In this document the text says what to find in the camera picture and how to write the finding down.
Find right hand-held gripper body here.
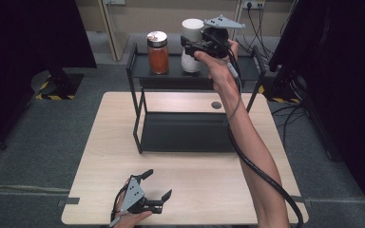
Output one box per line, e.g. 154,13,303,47
183,14,246,60

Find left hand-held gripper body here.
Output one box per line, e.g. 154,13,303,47
120,176,164,215

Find white jar with white lid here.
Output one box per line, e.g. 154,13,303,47
180,18,206,74

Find orange spice jar silver lid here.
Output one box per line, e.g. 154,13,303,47
146,30,170,76

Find black metal two-tier rack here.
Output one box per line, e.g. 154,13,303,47
125,42,267,156

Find person's left hand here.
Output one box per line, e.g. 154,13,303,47
110,178,153,228

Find person's right hand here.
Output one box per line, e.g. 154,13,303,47
193,39,242,98

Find beige cabinet leg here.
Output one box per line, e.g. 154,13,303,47
226,0,245,55
97,0,131,62

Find grey tape strip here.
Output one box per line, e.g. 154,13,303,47
56,197,81,208
293,195,312,209

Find black stand with hazard tape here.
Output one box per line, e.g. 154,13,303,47
259,0,313,105

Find stand base with hazard tape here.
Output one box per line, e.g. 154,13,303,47
30,67,86,102

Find black curtain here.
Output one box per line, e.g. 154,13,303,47
0,0,98,158
293,0,365,224

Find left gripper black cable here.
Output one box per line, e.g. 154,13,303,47
107,184,129,228

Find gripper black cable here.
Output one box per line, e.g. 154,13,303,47
107,184,129,228
222,40,305,228

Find bundle of black cables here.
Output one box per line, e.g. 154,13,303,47
235,2,283,66

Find white wall power socket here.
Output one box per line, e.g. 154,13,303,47
242,0,266,10

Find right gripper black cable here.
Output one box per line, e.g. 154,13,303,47
222,40,305,228

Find black floor cables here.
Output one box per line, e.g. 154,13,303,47
270,100,313,150

